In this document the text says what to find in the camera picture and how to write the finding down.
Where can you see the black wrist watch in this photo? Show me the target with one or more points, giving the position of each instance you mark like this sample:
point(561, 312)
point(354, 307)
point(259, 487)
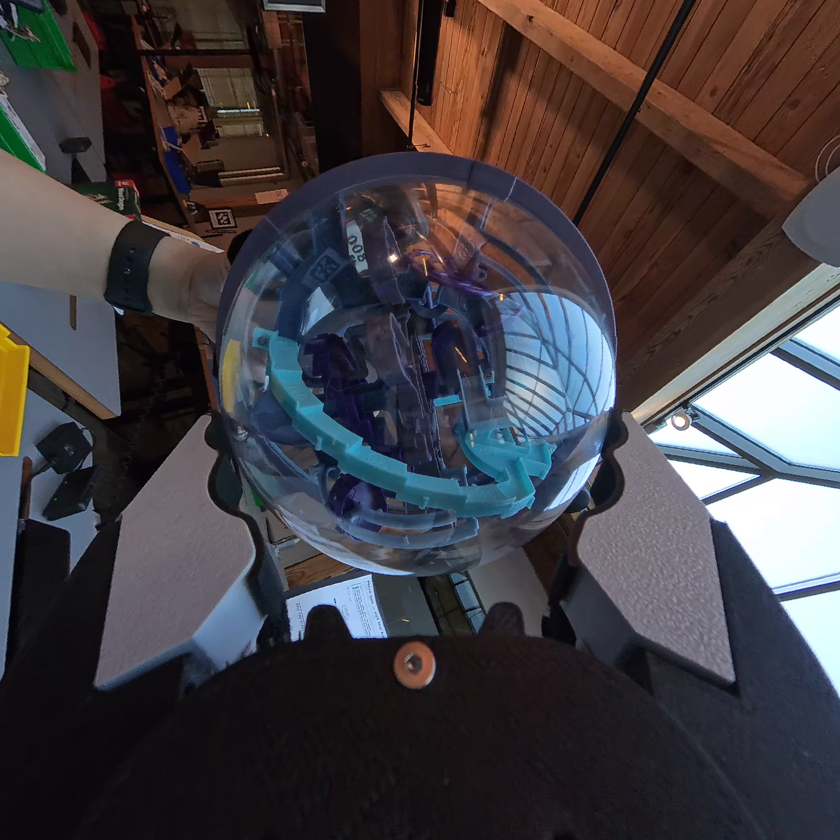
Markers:
point(134, 269)

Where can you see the black and white marker tag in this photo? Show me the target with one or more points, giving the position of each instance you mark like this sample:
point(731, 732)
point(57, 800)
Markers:
point(222, 220)

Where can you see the green and red box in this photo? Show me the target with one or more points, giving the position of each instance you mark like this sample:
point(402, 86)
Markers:
point(111, 197)

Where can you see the clipboard with printed sheet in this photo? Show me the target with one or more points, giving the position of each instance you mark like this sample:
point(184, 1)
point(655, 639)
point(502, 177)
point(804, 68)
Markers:
point(187, 237)

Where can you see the black long speaker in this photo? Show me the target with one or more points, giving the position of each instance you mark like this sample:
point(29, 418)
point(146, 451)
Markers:
point(428, 52)

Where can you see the yellow plastic bin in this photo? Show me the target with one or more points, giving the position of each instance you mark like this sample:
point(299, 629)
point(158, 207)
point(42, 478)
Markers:
point(12, 394)

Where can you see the person's left hand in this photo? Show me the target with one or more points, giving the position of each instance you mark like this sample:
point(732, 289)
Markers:
point(190, 282)

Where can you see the clear plastic maze ball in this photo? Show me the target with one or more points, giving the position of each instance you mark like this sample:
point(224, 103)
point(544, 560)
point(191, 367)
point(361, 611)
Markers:
point(420, 367)

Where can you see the grey lamp shade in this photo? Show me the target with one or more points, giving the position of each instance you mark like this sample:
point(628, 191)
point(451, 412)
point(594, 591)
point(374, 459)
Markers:
point(817, 223)

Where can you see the black power adapter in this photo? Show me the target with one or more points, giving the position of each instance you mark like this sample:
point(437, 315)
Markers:
point(71, 493)
point(64, 447)

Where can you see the printed instruction sheet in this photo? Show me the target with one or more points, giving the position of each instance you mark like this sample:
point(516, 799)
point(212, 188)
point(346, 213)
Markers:
point(354, 610)

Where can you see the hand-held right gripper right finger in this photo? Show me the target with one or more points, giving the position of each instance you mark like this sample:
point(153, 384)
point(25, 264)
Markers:
point(649, 571)

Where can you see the wooden storage shelf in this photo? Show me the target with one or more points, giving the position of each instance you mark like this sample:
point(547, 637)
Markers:
point(190, 98)

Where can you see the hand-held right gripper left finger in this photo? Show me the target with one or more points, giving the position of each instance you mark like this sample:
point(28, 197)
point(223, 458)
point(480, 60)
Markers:
point(177, 577)

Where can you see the person's left forearm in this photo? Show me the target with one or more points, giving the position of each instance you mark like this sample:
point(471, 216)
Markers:
point(52, 223)

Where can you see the black ceiling rod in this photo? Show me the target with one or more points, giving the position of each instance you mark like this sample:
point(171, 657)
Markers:
point(639, 98)

